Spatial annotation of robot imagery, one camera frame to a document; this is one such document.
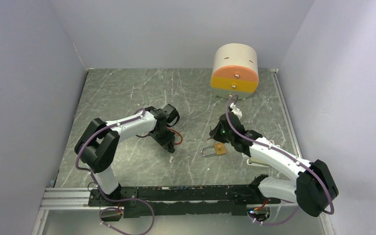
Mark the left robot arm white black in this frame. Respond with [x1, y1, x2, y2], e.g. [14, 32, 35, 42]
[74, 104, 180, 206]

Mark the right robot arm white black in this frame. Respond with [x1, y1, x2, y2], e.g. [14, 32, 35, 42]
[209, 111, 339, 217]

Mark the brass padlock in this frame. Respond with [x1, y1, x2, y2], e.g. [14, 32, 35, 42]
[200, 142, 227, 158]

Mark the beige white stapler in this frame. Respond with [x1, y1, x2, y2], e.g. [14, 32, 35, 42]
[246, 158, 270, 167]

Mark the cylindrical drawer box orange yellow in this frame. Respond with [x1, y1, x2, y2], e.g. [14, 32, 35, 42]
[210, 43, 259, 99]

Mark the red cable lock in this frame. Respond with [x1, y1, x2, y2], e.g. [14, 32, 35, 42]
[168, 128, 183, 145]

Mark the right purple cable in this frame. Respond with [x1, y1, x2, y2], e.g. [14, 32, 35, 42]
[225, 94, 335, 215]

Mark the purple cable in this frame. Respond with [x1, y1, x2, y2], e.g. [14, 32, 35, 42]
[225, 94, 335, 215]
[75, 108, 156, 235]

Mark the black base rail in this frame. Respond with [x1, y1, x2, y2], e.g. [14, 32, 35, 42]
[88, 185, 281, 218]

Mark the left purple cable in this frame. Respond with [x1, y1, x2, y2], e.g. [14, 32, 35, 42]
[75, 108, 156, 235]

